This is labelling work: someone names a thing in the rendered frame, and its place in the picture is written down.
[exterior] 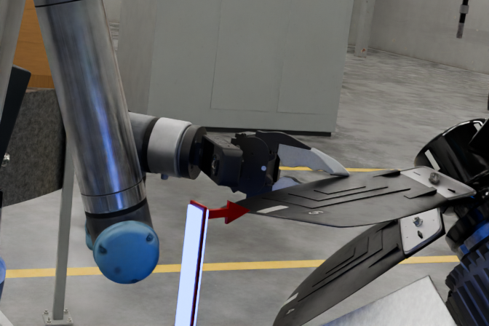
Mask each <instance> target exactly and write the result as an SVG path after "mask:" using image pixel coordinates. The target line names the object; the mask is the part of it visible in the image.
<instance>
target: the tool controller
mask: <svg viewBox="0 0 489 326"><path fill-rule="evenodd" d="M30 77H31V72H30V71H29V70H26V69H24V68H21V67H20V66H17V65H14V64H12V70H11V74H10V78H9V84H8V88H7V93H6V97H5V101H4V108H3V111H2V115H1V122H0V169H1V166H3V167H6V166H7V165H8V164H9V154H6V151H7V147H8V145H9V140H10V138H11V135H12V131H13V129H14V126H15V122H16V120H17V116H18V114H19V111H20V107H21V104H22V101H23V98H24V95H25V91H26V89H27V86H28V83H29V80H30Z"/></svg>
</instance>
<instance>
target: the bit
mask: <svg viewBox="0 0 489 326"><path fill-rule="evenodd" d="M468 1H469V0H463V1H462V4H461V5H460V7H459V11H458V12H459V13H460V18H459V22H458V30H457V34H456V38H459V39H462V35H463V30H464V22H465V18H466V14H468V11H469V5H468Z"/></svg>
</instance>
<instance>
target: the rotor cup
mask: <svg viewBox="0 0 489 326"><path fill-rule="evenodd" d="M486 120H487V119H471V120H468V121H465V122H462V123H459V124H456V125H454V126H452V127H450V128H448V129H446V130H445V131H443V132H441V133H440V134H438V135H437V136H435V137H434V138H432V139H431V140H430V141H429V142H428V143H427V144H426V145H425V146H424V147H423V148H422V149H421V150H420V151H419V152H418V154H417V156H416V157H415V160H414V163H413V164H414V167H417V166H426V167H430V168H432V169H434V168H433V166H432V164H431V162H430V161H429V159H428V157H427V156H426V154H425V152H427V151H428V150H429V151H430V153H431V154H432V156H433V157H434V160H435V161H436V163H437V164H438V166H439V168H440V169H439V170H438V172H441V173H442V174H444V175H447V176H448V177H450V178H453V179H455V180H457V181H459V182H461V183H463V184H465V185H467V186H469V187H471V188H473V189H474V190H475V191H476V195H474V196H471V197H472V198H475V199H478V202H475V203H469V204H458V205H452V206H446V207H438V210H439V211H440V212H441V213H442V214H444V215H446V216H456V217H457V219H458V220H457V221H456V222H455V223H454V224H453V225H452V226H451V227H450V229H449V230H448V232H447V234H446V236H445V241H446V242H447V244H448V246H449V248H450V249H451V251H452V252H453V253H456V251H457V249H458V248H459V247H460V246H461V245H463V244H464V241H465V240H466V239H468V238H469V237H470V236H471V235H472V234H473V233H474V232H475V231H477V230H478V229H479V228H481V227H482V226H484V225H485V224H486V223H488V222H489V156H488V155H486V154H484V153H482V152H480V151H478V150H477V149H475V148H472V147H471V146H469V142H470V141H471V140H472V138H473V137H474V135H475V134H476V133H477V129H476V127H475V126H474V124H477V123H478V124H479V125H480V126H482V125H483V124H484V123H485V121H486Z"/></svg>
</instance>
